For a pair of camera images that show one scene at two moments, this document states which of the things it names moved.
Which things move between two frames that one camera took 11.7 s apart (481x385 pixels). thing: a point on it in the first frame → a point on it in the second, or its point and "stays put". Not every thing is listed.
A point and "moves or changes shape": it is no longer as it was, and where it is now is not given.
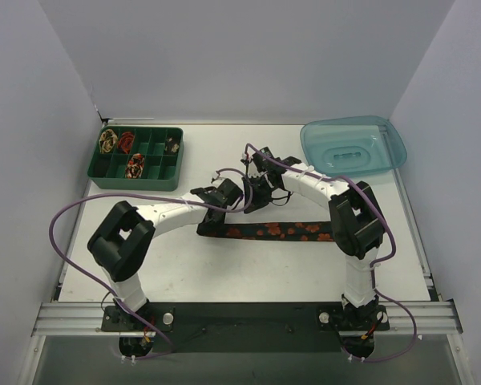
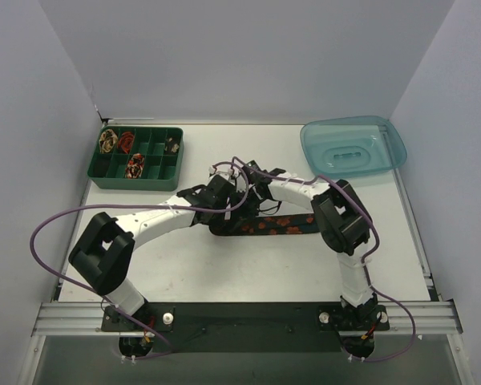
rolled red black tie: (125, 142) stays put
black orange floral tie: (321, 231) moves or changes shape
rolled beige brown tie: (107, 141) stays put
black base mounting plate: (245, 327) stays put
